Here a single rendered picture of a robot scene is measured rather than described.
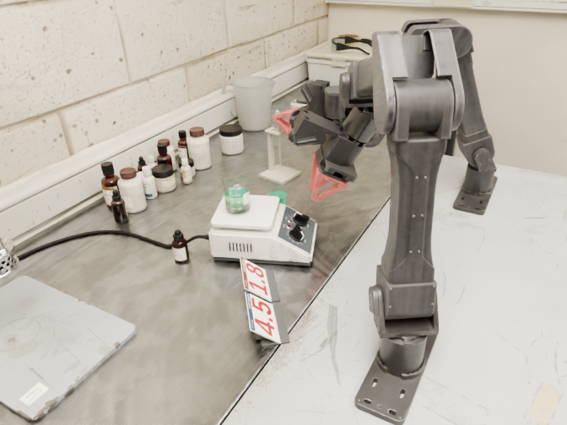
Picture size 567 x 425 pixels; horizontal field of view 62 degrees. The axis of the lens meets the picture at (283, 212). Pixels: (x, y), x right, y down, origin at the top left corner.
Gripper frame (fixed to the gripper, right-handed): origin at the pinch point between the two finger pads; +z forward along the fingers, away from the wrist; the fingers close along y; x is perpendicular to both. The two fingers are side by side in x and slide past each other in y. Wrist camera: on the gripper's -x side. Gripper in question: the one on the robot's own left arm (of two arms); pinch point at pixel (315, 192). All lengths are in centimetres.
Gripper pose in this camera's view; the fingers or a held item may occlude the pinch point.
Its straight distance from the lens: 94.7
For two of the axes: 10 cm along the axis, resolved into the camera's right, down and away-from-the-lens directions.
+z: -4.6, 7.1, 5.3
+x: 8.9, 3.3, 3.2
